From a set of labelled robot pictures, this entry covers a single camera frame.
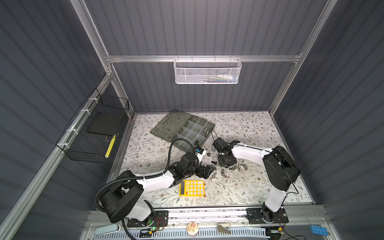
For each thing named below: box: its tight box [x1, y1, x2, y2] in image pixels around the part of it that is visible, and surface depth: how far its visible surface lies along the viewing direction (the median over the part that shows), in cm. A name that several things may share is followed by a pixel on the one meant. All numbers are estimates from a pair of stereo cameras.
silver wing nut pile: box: [229, 162, 248, 172], surface depth 93 cm
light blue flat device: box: [95, 224, 121, 236], surface depth 71 cm
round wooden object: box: [187, 221, 199, 235], surface depth 72 cm
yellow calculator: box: [179, 180, 205, 197], surface depth 84 cm
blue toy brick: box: [310, 225, 329, 236], surface depth 71 cm
